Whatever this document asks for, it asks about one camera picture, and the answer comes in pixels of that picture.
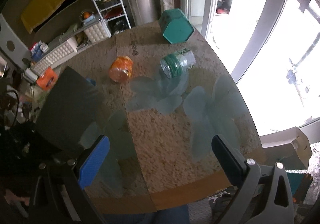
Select dark blue cup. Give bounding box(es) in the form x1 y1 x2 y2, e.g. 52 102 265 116
86 78 96 86

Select cardboard box by window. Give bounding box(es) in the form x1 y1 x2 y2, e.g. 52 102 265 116
260 127 312 170

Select orange plastic bag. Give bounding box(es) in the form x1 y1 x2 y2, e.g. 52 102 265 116
36 67 58 91

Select orange plastic jar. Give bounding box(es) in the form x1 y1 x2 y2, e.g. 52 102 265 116
108 56 133 83

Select clear jar green lid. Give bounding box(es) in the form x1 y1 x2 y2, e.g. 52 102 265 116
160 48 196 78

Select white tufted tv bench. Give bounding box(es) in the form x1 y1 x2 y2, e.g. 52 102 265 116
30 21 111 76

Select blue bucket with orange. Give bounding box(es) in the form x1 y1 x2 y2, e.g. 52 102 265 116
80 9 95 24

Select teal hexagonal box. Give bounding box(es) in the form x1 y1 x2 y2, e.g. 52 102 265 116
158 8 194 44

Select white wire shelf rack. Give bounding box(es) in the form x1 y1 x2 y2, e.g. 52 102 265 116
92 0 131 36

